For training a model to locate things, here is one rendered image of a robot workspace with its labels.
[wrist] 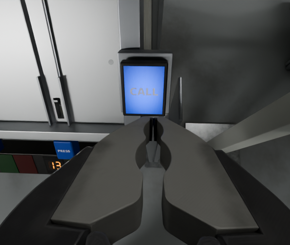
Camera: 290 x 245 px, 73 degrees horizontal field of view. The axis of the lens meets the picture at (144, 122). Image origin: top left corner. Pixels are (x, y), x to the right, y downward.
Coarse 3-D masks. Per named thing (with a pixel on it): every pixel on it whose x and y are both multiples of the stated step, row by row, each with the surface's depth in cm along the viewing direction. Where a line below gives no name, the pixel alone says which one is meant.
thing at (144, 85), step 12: (132, 72) 16; (144, 72) 16; (156, 72) 16; (132, 84) 17; (144, 84) 17; (156, 84) 17; (132, 96) 18; (144, 96) 17; (156, 96) 17; (132, 108) 18; (144, 108) 18; (156, 108) 18
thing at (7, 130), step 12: (60, 108) 28; (0, 132) 23; (12, 132) 23; (24, 132) 23; (36, 132) 23; (48, 132) 23; (60, 132) 23; (72, 132) 23; (84, 132) 23; (96, 132) 23; (108, 132) 23
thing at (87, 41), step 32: (0, 0) 18; (32, 0) 18; (64, 0) 18; (96, 0) 18; (0, 32) 20; (32, 32) 20; (64, 32) 19; (96, 32) 19; (0, 64) 21; (32, 64) 21; (64, 64) 21; (96, 64) 21; (0, 96) 23; (32, 96) 23; (64, 96) 22; (96, 96) 23
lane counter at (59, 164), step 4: (44, 160) 29; (48, 160) 29; (52, 160) 29; (56, 160) 29; (60, 160) 29; (48, 164) 29; (52, 164) 29; (56, 164) 29; (60, 164) 29; (48, 168) 30; (52, 168) 30; (56, 168) 30; (48, 172) 30; (52, 172) 30
